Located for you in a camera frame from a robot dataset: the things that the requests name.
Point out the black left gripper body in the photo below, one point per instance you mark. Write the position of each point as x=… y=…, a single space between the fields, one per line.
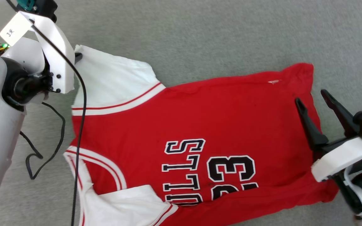
x=24 y=81

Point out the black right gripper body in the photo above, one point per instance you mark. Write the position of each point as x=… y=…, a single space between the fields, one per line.
x=355 y=194

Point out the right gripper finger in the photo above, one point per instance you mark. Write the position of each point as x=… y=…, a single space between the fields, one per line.
x=339 y=111
x=309 y=125

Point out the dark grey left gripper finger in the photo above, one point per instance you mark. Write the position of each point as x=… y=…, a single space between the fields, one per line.
x=78 y=57

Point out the red and white basketball jersey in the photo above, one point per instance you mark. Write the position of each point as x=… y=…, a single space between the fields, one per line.
x=215 y=119

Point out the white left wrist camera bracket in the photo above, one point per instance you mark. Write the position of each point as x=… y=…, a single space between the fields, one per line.
x=58 y=47

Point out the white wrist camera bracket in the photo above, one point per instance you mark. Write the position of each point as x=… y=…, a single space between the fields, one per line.
x=341 y=157
x=58 y=47

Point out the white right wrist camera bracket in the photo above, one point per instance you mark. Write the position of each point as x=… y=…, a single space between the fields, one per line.
x=341 y=157

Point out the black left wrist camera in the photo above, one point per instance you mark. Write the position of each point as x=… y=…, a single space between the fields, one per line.
x=46 y=9

